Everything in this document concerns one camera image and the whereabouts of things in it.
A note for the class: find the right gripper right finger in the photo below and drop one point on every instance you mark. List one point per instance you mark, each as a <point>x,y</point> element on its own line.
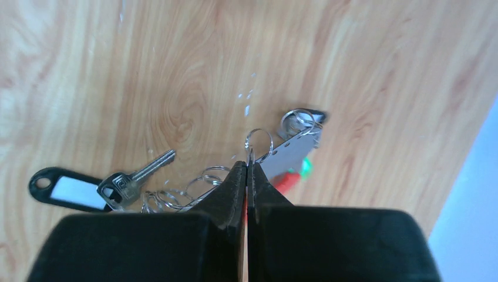
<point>310,243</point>

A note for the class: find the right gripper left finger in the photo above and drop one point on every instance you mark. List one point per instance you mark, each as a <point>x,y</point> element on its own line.
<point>202,243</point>

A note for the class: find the key with black tag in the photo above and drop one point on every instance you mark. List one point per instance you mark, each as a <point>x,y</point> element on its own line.
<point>97,188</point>

